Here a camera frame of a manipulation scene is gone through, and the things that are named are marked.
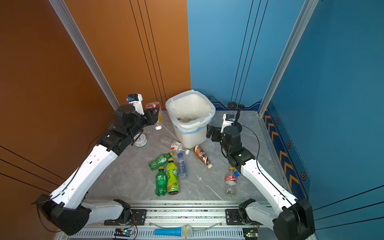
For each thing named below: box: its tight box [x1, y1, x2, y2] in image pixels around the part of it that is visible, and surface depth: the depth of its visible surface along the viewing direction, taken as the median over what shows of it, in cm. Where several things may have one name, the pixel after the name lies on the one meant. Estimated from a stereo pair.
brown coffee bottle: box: [192, 144, 213, 169], surface depth 93 cm
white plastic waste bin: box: [165, 89, 216, 149], surface depth 91 cm
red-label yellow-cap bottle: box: [225, 166, 237, 196], surface depth 83 cm
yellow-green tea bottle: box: [166, 158, 180, 196], surface depth 83 cm
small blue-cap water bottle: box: [177, 153, 188, 180], surface depth 87 cm
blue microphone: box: [154, 224, 193, 239], surface depth 69 cm
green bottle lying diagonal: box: [148, 152, 174, 171], surface depth 90 cm
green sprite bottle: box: [155, 166, 168, 197], surface depth 82 cm
